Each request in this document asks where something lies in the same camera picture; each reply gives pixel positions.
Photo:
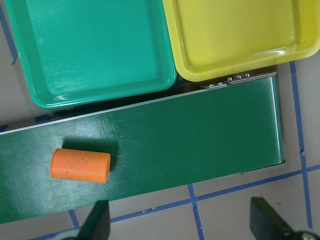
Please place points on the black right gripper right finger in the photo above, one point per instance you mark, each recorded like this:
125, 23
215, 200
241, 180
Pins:
266, 223

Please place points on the green plastic tray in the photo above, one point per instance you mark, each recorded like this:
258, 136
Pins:
75, 52

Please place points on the plain orange cylinder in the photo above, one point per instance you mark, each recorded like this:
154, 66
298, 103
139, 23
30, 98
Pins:
80, 165

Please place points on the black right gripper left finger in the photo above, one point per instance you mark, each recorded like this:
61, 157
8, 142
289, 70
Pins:
97, 226

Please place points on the yellow plastic tray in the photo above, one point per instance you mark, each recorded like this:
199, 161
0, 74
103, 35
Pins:
215, 38

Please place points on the green conveyor belt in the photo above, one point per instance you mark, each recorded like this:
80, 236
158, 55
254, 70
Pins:
154, 146

